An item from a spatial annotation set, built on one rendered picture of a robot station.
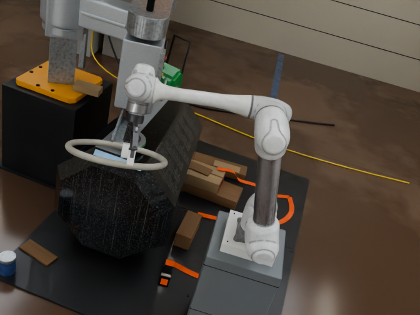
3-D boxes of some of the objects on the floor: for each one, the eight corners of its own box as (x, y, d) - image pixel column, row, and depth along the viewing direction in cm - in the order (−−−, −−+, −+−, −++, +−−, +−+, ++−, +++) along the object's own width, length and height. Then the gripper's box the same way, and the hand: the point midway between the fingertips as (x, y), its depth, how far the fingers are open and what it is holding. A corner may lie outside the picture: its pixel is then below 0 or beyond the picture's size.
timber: (187, 250, 357) (191, 239, 351) (172, 245, 359) (175, 232, 352) (199, 226, 383) (202, 215, 376) (185, 221, 384) (187, 209, 378)
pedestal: (-5, 167, 389) (-5, 84, 350) (42, 132, 444) (46, 57, 405) (69, 195, 381) (77, 114, 342) (107, 156, 436) (118, 82, 397)
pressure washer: (155, 106, 536) (170, 30, 490) (181, 119, 524) (198, 44, 478) (135, 115, 509) (149, 37, 463) (162, 129, 497) (178, 50, 451)
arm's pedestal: (256, 316, 323) (294, 227, 281) (248, 383, 280) (291, 289, 238) (185, 294, 325) (212, 202, 282) (165, 357, 282) (194, 259, 240)
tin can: (-2, 265, 307) (-2, 250, 300) (15, 264, 311) (15, 249, 304) (-2, 277, 300) (-2, 262, 293) (15, 275, 304) (15, 261, 297)
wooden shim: (18, 248, 323) (18, 246, 322) (30, 240, 331) (30, 239, 330) (46, 267, 315) (47, 265, 314) (57, 258, 323) (57, 257, 322)
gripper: (150, 119, 197) (140, 170, 201) (138, 110, 220) (129, 156, 224) (133, 116, 195) (122, 167, 198) (122, 107, 217) (113, 154, 221)
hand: (127, 159), depth 211 cm, fingers open, 13 cm apart
